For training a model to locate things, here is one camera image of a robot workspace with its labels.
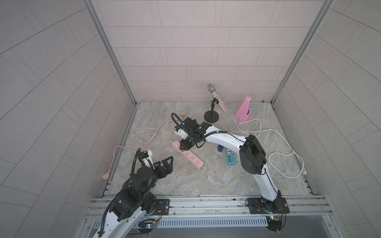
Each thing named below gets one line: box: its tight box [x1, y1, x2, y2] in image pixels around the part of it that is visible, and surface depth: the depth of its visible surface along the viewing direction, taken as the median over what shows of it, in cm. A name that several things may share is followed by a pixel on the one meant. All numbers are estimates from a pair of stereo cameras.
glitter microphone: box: [206, 83, 228, 113], surface depth 92 cm
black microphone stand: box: [203, 97, 219, 123], surface depth 110 cm
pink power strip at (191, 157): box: [172, 140, 204, 170], surface depth 85 cm
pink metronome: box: [234, 95, 252, 122], surface depth 104 cm
